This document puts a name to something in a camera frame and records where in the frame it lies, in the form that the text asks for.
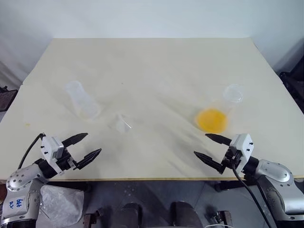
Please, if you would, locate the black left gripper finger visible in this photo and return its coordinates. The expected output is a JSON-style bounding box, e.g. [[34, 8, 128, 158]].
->
[[62, 132, 89, 150], [72, 148, 103, 171]]

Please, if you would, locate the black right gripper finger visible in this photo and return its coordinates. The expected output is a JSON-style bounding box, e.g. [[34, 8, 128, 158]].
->
[[193, 151, 227, 175], [205, 133, 233, 146]]

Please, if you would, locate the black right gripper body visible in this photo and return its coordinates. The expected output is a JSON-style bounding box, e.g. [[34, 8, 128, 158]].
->
[[220, 145, 243, 171]]

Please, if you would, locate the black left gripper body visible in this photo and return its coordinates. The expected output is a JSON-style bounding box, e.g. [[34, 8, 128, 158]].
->
[[56, 148, 79, 172]]

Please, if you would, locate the clear conical flask orange liquid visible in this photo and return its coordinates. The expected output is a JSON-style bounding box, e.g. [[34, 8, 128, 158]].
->
[[194, 83, 246, 134]]

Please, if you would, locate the tall clear plastic beaker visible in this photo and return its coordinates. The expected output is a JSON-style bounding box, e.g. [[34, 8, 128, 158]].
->
[[64, 80, 101, 122]]

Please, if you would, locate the small clear plastic funnel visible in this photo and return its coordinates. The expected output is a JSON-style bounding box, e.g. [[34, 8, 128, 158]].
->
[[108, 113, 133, 135]]

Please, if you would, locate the dark rounded shape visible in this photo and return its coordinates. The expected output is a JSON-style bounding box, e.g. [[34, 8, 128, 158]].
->
[[120, 201, 143, 228]]

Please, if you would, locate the dark crate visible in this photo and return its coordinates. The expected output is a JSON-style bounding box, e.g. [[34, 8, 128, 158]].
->
[[0, 85, 19, 112]]

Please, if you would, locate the dark bulky object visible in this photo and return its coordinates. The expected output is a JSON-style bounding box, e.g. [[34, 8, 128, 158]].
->
[[273, 38, 304, 97]]

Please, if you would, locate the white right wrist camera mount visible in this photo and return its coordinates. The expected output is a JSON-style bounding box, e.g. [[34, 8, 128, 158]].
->
[[228, 133, 255, 177]]

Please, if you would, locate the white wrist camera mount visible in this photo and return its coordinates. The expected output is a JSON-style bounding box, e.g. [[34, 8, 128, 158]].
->
[[40, 135, 65, 177], [228, 133, 255, 177]]

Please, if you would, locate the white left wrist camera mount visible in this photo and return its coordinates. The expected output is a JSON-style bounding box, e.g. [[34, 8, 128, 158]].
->
[[40, 135, 65, 177]]

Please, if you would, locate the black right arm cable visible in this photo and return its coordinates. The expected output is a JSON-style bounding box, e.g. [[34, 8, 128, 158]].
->
[[231, 154, 273, 228]]

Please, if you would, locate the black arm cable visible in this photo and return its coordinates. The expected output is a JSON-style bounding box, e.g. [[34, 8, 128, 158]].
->
[[17, 133, 46, 170], [231, 154, 273, 228]]

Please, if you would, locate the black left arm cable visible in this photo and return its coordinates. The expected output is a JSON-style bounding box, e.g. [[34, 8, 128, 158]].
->
[[17, 133, 46, 170]]

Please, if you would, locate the rusty brown metal bracket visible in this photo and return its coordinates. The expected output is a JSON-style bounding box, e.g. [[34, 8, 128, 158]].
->
[[208, 209, 233, 228], [82, 206, 105, 228]]

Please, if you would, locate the thin white cable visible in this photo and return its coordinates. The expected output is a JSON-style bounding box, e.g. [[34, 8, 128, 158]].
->
[[205, 221, 229, 228]]

